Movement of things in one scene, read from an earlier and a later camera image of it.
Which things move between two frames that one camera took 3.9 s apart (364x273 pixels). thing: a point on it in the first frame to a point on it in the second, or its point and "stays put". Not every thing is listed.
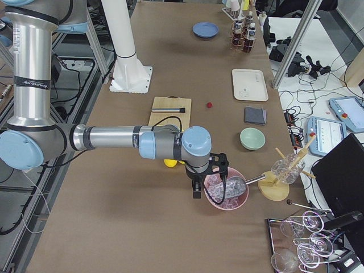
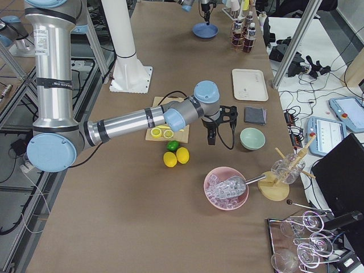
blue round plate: [205, 29] stays put
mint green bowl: [252, 139] stays put
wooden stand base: [273, 190] stays put
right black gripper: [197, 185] to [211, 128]
